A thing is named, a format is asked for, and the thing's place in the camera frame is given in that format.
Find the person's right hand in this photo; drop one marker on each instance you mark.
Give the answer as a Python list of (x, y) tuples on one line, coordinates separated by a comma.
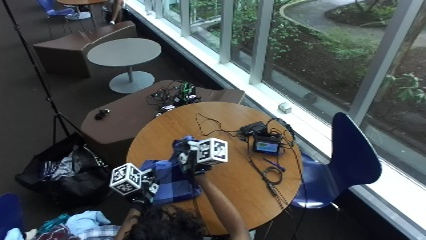
[(188, 160)]

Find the person's left hand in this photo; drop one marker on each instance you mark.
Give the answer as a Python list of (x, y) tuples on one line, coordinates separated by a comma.
[(148, 190)]

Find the blue plaid cloth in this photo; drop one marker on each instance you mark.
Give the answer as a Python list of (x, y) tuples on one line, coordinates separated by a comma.
[(173, 185)]

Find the white marker cube left glove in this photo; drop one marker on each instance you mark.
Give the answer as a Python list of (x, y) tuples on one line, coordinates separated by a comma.
[(125, 178)]

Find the white marker cube glove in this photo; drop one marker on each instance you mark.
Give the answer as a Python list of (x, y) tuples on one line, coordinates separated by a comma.
[(213, 150), (125, 178)]

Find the white marker cube right glove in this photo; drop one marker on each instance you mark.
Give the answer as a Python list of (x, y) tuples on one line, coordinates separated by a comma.
[(213, 150)]

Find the black hub box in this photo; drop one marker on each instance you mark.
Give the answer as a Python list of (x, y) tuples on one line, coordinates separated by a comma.
[(253, 128)]

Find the brown bench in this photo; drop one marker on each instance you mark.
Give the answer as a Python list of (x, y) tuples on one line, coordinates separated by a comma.
[(67, 50), (126, 116)]

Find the small black screen device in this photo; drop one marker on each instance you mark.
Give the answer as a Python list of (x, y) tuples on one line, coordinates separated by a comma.
[(266, 146)]

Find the black bag with clothes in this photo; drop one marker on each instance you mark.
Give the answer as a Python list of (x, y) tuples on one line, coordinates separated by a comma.
[(61, 176)]

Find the pile of clothes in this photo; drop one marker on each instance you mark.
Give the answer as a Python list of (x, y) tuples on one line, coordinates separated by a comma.
[(75, 225)]

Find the small black mouse-like device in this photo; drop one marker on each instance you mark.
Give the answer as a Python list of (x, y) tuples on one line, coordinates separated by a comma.
[(101, 114)]

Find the small white box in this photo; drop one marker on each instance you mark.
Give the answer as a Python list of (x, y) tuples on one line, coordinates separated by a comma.
[(284, 107)]

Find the dark blue chair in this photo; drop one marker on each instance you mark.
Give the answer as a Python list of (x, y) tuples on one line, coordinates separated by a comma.
[(55, 10), (9, 213), (350, 156)]

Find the small black window fitting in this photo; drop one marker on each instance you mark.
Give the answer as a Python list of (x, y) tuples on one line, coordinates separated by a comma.
[(309, 97)]

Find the black tripod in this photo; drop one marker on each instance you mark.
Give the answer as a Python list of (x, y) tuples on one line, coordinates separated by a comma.
[(40, 76)]

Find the round wooden table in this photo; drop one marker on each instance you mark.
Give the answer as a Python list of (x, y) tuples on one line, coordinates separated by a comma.
[(81, 2)]

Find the grey round pedestal table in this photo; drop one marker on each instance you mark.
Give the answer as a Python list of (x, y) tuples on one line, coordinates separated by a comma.
[(124, 53)]

